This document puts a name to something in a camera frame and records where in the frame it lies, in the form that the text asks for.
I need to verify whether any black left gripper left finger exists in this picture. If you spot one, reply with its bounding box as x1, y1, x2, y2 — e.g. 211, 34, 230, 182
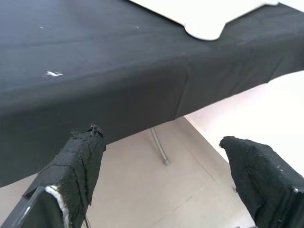
4, 123, 107, 228

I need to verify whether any white plastic children table top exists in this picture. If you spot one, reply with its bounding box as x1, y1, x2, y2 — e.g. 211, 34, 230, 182
128, 0, 281, 41

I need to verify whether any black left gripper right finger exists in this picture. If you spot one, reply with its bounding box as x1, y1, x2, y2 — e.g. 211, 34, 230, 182
218, 135, 304, 228

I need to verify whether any grey metal table leg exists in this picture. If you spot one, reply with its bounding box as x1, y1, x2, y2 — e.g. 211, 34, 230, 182
149, 127, 172, 166

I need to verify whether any black tablecloth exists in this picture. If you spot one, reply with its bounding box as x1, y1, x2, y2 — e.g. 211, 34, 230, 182
0, 0, 304, 189

